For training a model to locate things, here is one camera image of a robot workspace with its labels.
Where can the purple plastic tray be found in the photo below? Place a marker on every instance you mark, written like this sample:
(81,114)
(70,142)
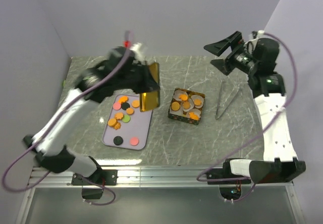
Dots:
(137,127)

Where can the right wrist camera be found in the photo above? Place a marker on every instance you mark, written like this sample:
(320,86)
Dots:
(254,37)

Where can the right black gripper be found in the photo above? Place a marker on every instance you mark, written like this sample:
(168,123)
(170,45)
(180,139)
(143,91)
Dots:
(219,47)

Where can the white paper cup two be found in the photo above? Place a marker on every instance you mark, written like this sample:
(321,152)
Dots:
(199,97)

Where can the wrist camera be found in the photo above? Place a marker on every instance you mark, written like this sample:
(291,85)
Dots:
(254,37)
(138,49)

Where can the orange fish cookie top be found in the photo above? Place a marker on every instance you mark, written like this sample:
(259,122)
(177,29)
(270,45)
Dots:
(123,99)

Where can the pink sandwich cookie bottom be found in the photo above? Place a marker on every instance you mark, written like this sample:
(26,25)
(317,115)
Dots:
(134,141)

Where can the white paper cup one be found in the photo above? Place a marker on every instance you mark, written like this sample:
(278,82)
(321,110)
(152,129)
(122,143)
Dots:
(177,93)

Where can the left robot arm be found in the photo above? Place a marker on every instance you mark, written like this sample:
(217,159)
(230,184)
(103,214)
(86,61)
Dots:
(92,86)

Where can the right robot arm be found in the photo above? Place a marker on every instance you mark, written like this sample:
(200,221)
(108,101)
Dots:
(257,58)

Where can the orange round cookie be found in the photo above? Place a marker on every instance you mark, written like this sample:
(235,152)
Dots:
(130,111)
(186,105)

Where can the green macaron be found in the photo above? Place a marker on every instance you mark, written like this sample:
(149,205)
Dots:
(126,118)

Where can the orange flower cookie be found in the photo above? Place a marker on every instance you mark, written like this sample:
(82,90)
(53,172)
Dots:
(197,102)
(119,116)

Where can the round tan biscuit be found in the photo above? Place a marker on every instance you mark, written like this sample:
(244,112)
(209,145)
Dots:
(175,106)
(112,122)
(136,103)

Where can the white paper cup five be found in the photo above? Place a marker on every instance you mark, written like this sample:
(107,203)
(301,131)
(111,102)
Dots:
(197,111)

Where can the pink sandwich cookie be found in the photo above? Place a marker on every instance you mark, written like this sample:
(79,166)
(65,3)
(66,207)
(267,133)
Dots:
(116,106)
(134,141)

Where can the round tan biscuit top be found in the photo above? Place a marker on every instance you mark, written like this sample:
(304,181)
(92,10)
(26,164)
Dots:
(136,103)

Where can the black sandwich cookie bottom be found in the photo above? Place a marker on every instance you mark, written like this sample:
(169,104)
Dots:
(118,140)

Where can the black sandwich cookie top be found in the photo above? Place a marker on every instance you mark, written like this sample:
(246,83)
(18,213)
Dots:
(125,105)

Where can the orange swirl cookie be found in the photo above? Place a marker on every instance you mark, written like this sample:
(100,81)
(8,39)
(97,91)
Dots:
(117,126)

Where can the green cookie tin box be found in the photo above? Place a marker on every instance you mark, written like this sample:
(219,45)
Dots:
(184,117)

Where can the orange round cookie middle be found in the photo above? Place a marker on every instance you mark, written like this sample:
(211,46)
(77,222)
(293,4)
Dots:
(130,111)

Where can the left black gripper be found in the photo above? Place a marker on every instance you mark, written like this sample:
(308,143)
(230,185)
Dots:
(150,84)

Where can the pink sandwich cookie top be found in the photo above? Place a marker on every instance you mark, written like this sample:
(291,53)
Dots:
(116,106)

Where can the orange round cookie bottom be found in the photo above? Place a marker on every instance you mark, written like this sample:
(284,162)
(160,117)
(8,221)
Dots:
(186,105)

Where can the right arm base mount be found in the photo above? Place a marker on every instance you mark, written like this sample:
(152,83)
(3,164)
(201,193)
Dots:
(230,186)

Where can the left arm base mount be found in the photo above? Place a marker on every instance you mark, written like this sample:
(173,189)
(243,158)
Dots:
(92,187)

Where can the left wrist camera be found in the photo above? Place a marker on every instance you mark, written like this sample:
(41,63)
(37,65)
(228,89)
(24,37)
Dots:
(138,49)

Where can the metal tongs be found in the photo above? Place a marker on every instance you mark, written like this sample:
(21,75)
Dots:
(223,105)

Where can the orange fish cookie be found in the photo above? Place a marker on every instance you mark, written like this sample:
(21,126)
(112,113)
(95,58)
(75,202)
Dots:
(193,116)
(123,99)
(183,97)

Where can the white paper cup four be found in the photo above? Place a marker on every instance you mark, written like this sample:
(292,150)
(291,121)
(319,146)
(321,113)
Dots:
(178,113)

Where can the white paper cup three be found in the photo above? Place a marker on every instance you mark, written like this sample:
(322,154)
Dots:
(191,106)

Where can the aluminium rail frame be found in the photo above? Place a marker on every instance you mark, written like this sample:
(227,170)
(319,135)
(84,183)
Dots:
(158,183)

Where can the gold tin lid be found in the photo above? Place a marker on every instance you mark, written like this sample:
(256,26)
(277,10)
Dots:
(151,100)

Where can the black sandwich cookie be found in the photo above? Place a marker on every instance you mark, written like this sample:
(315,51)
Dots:
(125,105)
(118,140)

